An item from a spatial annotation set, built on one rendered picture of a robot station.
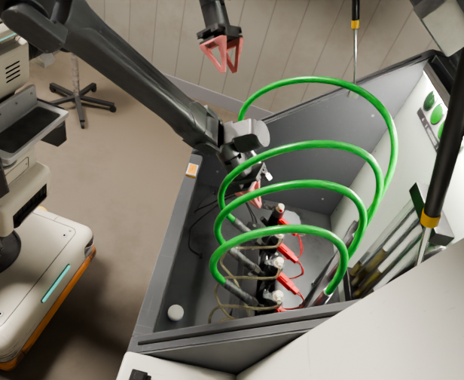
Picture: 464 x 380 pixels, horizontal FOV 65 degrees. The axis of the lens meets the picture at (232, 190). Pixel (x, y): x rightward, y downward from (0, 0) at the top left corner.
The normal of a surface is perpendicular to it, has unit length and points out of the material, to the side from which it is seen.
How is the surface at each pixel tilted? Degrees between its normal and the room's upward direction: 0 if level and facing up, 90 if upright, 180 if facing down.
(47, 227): 0
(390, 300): 76
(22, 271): 0
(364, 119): 90
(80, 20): 51
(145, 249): 0
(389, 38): 90
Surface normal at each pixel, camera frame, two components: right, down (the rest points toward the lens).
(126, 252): 0.23, -0.69
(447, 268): -0.88, -0.40
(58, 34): 0.87, -0.15
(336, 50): -0.25, 0.63
